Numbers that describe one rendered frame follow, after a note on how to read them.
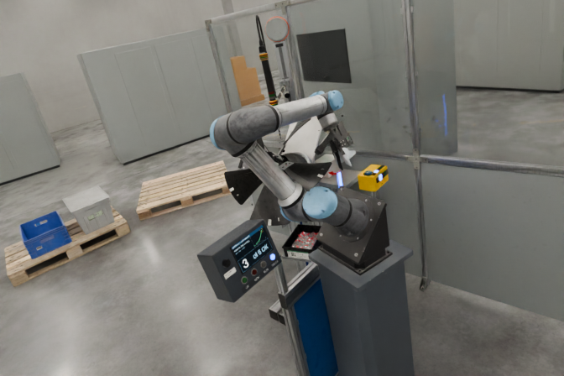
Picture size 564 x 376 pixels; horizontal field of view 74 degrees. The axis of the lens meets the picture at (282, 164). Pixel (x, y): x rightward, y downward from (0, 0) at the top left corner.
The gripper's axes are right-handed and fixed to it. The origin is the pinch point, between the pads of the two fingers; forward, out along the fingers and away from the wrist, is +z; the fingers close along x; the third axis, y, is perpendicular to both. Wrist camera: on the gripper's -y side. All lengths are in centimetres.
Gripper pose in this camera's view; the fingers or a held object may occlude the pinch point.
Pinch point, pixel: (345, 169)
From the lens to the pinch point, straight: 163.7
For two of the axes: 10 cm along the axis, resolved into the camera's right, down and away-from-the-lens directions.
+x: -0.8, 1.2, 9.9
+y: 9.1, -4.0, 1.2
